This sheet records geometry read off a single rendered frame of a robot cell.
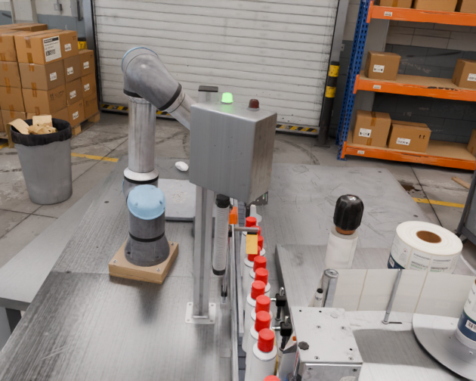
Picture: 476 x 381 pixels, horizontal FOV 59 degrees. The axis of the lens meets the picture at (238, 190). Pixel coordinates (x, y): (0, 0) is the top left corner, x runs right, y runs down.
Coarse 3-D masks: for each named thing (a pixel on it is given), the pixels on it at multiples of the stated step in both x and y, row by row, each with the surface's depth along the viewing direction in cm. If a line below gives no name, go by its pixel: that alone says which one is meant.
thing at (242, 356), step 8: (240, 208) 175; (240, 216) 169; (240, 224) 163; (240, 232) 158; (240, 240) 153; (240, 336) 111; (240, 344) 109; (240, 352) 106; (240, 360) 104; (240, 368) 102; (240, 376) 100
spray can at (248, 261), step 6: (258, 246) 113; (258, 252) 112; (246, 258) 115; (252, 258) 112; (246, 264) 113; (252, 264) 113; (246, 270) 114; (246, 276) 114; (246, 282) 115; (246, 288) 116; (246, 294) 117
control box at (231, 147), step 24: (192, 120) 92; (216, 120) 89; (240, 120) 85; (264, 120) 86; (192, 144) 95; (216, 144) 91; (240, 144) 87; (264, 144) 90; (192, 168) 97; (216, 168) 93; (240, 168) 89; (264, 168) 93; (216, 192) 96; (240, 192) 92; (264, 192) 97
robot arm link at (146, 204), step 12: (132, 192) 132; (144, 192) 133; (156, 192) 134; (132, 204) 129; (144, 204) 129; (156, 204) 130; (132, 216) 131; (144, 216) 129; (156, 216) 131; (132, 228) 133; (144, 228) 132; (156, 228) 133
